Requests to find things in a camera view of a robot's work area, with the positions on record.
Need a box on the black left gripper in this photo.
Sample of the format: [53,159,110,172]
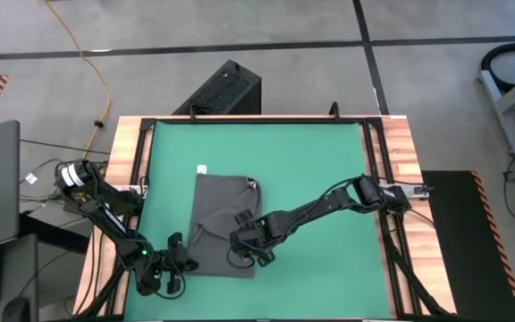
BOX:
[158,232,199,294]

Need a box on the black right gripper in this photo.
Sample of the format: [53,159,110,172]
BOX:
[230,208,277,268]

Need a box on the grey woven towel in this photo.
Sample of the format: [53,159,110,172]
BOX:
[187,164,263,279]

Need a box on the green table mat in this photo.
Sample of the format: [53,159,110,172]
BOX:
[122,121,393,321]

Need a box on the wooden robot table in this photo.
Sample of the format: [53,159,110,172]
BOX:
[72,114,458,318]

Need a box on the black computer tower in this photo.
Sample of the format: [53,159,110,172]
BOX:
[172,59,262,116]

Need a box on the dark grey desk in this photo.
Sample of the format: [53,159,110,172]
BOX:
[0,233,39,322]

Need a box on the black computer mouse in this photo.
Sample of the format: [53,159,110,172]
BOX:
[1,297,31,322]

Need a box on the grey metal stand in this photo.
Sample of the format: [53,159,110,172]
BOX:
[476,62,515,156]

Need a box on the black metal table frame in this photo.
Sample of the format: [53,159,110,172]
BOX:
[76,114,453,322]

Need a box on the thin black floor cable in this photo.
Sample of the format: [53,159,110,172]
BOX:
[19,139,111,156]

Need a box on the yellow floor cable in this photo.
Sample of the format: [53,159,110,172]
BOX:
[42,0,112,160]

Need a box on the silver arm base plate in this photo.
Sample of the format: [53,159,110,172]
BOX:
[382,182,435,198]

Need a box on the black hose loop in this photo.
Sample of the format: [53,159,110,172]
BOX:
[480,40,515,93]

